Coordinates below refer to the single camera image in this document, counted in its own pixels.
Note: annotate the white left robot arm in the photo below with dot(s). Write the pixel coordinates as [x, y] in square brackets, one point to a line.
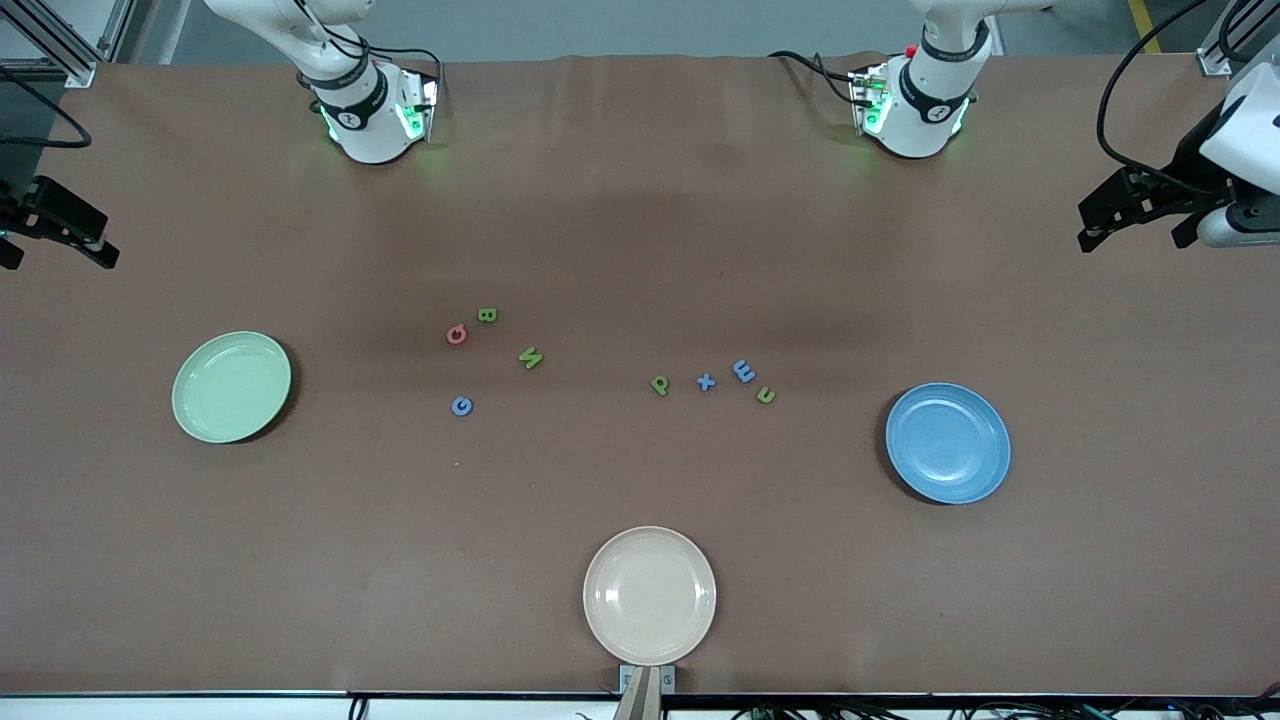
[925, 125]

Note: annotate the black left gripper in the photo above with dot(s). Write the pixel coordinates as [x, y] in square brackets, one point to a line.
[1186, 163]

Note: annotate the red letter Q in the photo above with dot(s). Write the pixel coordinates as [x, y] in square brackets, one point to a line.
[450, 334]

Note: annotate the light green plate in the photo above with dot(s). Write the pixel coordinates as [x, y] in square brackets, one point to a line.
[231, 387]

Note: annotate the blue letter G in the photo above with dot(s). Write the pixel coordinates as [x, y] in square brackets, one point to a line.
[455, 405]

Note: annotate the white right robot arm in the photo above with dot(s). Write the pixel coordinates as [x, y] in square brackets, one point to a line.
[365, 125]

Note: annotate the blue plate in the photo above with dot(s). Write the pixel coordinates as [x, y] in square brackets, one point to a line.
[947, 443]

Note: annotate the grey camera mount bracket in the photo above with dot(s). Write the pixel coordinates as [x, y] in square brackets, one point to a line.
[667, 682]

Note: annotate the green letter N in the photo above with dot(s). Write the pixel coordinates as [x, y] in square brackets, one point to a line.
[531, 358]

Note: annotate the green letter p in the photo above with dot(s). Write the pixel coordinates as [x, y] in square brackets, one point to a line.
[659, 386]

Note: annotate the brown table cover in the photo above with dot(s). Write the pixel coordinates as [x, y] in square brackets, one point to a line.
[600, 480]

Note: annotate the aluminium frame post with foot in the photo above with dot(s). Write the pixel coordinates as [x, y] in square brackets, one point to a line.
[80, 73]
[1215, 62]

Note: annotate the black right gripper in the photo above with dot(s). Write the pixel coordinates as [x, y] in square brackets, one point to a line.
[30, 211]

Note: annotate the blue letter x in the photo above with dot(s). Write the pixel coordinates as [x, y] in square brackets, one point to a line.
[706, 381]

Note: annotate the beige plate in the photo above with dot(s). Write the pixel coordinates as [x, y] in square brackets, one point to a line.
[650, 595]

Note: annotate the blue letter m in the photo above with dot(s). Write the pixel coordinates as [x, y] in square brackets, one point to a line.
[744, 371]

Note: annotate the plain aluminium frame post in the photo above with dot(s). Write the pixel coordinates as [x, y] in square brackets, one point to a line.
[118, 30]

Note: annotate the beige mount post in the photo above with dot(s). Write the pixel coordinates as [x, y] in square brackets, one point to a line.
[640, 705]

